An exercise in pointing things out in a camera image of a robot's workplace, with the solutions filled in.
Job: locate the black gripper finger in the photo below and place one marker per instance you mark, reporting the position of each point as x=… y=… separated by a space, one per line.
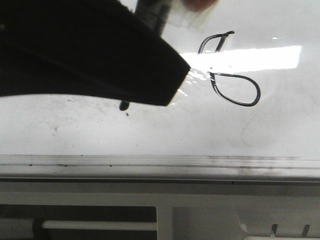
x=85 y=47

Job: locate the white whiteboard marker pen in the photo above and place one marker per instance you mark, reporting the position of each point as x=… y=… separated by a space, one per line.
x=154 y=14

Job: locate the red magnet taped to marker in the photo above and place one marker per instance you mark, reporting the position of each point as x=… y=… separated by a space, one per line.
x=197 y=10

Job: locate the white whiteboard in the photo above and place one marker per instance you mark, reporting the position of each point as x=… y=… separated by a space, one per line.
x=249 y=109

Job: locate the white horizontal rod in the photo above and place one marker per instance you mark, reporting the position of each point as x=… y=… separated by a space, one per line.
x=99 y=225

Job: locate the white plastic base frame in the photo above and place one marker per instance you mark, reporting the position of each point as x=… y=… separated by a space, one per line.
x=181 y=211

